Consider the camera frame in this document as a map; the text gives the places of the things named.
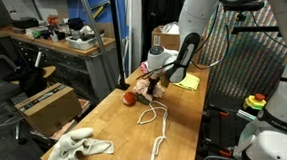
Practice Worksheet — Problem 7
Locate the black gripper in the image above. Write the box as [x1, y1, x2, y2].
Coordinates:
[148, 78, 160, 90]

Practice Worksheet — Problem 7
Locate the light peach cloth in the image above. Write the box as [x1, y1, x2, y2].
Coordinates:
[133, 79, 164, 102]

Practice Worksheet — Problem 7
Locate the red plush tomato toy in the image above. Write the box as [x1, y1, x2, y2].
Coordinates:
[122, 92, 149, 106]

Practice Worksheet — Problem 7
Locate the white braided rope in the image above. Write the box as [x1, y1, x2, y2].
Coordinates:
[117, 100, 172, 160]

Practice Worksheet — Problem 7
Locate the yellow-green cloth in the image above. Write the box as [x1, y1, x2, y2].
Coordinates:
[176, 73, 200, 91]

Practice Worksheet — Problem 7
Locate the white towel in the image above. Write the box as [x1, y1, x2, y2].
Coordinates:
[47, 127, 115, 160]

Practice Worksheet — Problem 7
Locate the pink cloth with orange print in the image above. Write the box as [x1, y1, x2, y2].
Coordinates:
[140, 61, 148, 73]

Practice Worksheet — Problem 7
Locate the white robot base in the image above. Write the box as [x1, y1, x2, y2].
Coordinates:
[227, 44, 287, 160]

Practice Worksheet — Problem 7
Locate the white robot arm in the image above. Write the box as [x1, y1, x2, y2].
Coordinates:
[147, 0, 287, 90]

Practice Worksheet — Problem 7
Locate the cardboard box on table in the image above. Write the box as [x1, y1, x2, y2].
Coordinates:
[150, 19, 204, 67]

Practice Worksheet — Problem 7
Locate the grey workbench with wood top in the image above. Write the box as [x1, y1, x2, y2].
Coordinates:
[0, 28, 118, 104]

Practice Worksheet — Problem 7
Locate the white plastic bin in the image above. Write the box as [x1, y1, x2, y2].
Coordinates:
[66, 34, 98, 51]

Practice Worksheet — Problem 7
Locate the yellow red emergency stop button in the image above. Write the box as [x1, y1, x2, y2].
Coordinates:
[243, 93, 266, 110]

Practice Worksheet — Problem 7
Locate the cardboard box on floor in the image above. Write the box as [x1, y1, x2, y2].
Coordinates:
[15, 83, 82, 137]

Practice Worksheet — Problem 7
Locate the wooden stool with black cloth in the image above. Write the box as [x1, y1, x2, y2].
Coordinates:
[3, 67, 47, 97]

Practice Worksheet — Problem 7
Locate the black camera stand pole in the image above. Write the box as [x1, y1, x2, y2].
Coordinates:
[110, 0, 130, 90]

